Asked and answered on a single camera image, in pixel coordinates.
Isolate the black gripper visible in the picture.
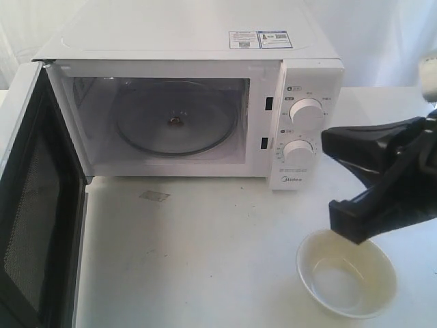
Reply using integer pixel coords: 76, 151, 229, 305
322, 111, 436, 245

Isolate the cream ceramic bowl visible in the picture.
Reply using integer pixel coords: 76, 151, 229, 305
296, 230, 397, 319

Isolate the white microwave door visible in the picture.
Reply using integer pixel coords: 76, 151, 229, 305
1, 61, 87, 327

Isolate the white microwave oven body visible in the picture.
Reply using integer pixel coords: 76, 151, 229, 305
36, 19, 344, 191

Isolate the lower white control knob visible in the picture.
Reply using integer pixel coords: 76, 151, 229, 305
283, 140, 313, 165

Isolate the white control knob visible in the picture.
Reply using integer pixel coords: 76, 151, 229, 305
283, 140, 313, 165
289, 98, 324, 124

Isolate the upper white control knob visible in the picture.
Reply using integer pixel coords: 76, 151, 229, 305
289, 98, 324, 124

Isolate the blue warning sticker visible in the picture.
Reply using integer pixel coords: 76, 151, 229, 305
229, 31, 293, 49

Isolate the glass turntable plate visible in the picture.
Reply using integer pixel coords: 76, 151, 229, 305
116, 81, 238, 156

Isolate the clear tape patch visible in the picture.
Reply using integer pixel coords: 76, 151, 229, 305
139, 191, 170, 202

